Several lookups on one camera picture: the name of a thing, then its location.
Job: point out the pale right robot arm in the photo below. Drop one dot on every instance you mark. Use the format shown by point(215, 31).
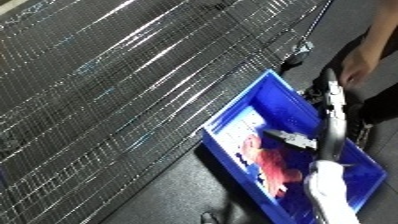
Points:
point(331, 193)

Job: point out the pink soft toy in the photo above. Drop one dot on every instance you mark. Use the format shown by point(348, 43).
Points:
point(275, 166)

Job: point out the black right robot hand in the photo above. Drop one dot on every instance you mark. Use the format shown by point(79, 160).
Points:
point(333, 133)

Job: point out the person's hand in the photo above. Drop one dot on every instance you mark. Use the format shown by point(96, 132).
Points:
point(355, 70)

